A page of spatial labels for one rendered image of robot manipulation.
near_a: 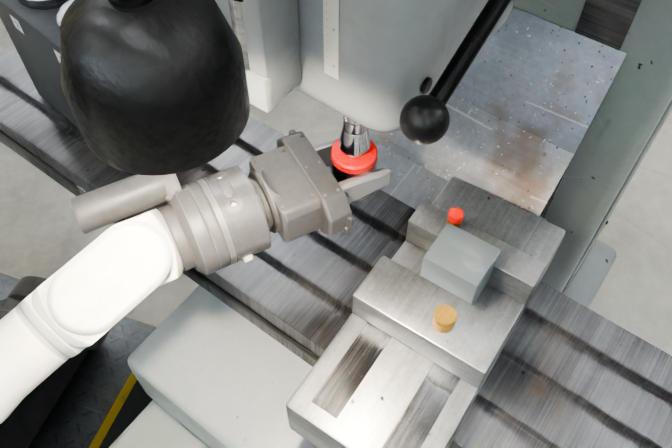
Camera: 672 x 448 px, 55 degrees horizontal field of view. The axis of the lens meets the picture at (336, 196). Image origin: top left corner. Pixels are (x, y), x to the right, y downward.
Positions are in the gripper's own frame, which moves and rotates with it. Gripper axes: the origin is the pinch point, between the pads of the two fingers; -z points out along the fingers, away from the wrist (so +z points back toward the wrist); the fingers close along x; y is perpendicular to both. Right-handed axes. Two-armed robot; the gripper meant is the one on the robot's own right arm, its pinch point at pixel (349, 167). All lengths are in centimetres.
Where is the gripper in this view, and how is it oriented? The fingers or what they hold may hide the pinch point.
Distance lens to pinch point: 67.3
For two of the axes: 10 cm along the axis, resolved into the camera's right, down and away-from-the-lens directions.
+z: -8.8, 3.7, -3.0
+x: -4.8, -7.0, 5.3
